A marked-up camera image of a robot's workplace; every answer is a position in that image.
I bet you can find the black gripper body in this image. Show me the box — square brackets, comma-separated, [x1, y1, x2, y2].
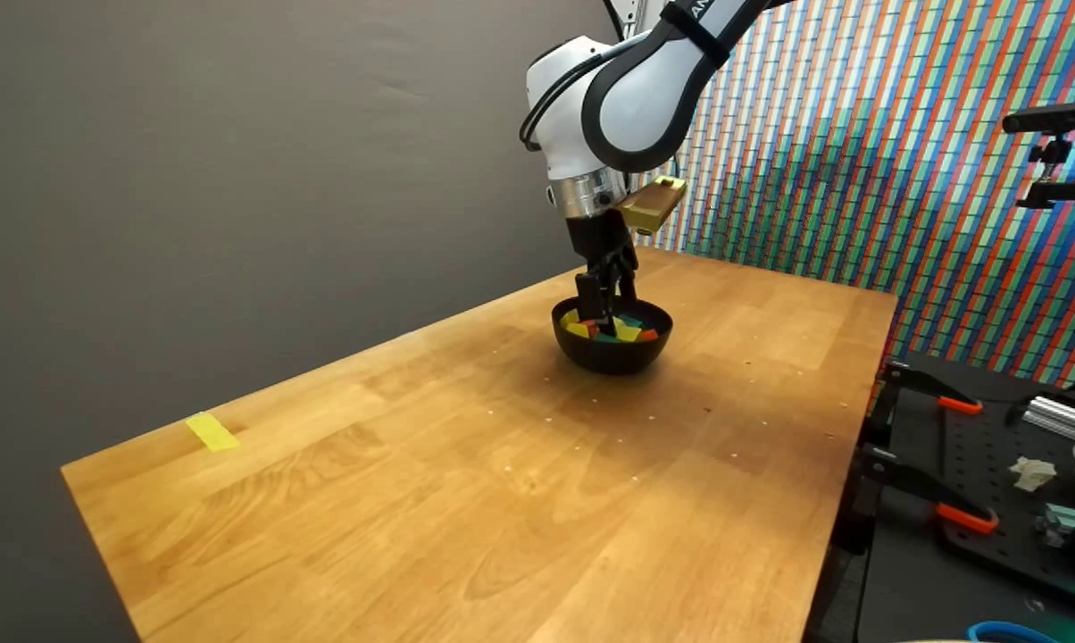
[563, 209, 638, 282]

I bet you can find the black bowl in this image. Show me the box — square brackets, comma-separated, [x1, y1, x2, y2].
[550, 295, 677, 377]

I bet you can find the multicolour patterned backdrop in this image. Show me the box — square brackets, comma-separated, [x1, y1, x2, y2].
[610, 0, 1075, 391]

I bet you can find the black perforated board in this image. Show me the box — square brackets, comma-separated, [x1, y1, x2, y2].
[800, 350, 1075, 643]

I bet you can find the yellow tape strip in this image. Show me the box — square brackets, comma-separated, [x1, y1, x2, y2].
[182, 412, 241, 457]

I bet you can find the grey fabric backdrop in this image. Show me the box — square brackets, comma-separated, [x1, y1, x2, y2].
[0, 0, 689, 643]

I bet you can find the small white crumpled object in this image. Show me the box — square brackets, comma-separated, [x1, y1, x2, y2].
[1008, 455, 1060, 496]

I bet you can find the white ribbed part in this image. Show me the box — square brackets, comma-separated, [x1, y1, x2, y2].
[1018, 391, 1075, 443]

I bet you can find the tan wrist camera plate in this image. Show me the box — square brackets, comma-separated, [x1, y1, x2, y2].
[616, 170, 693, 238]

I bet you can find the black clamp orange handle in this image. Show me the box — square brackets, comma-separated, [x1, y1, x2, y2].
[874, 356, 988, 420]
[852, 438, 1002, 538]

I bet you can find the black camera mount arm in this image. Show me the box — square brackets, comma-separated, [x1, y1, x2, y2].
[997, 98, 1075, 213]

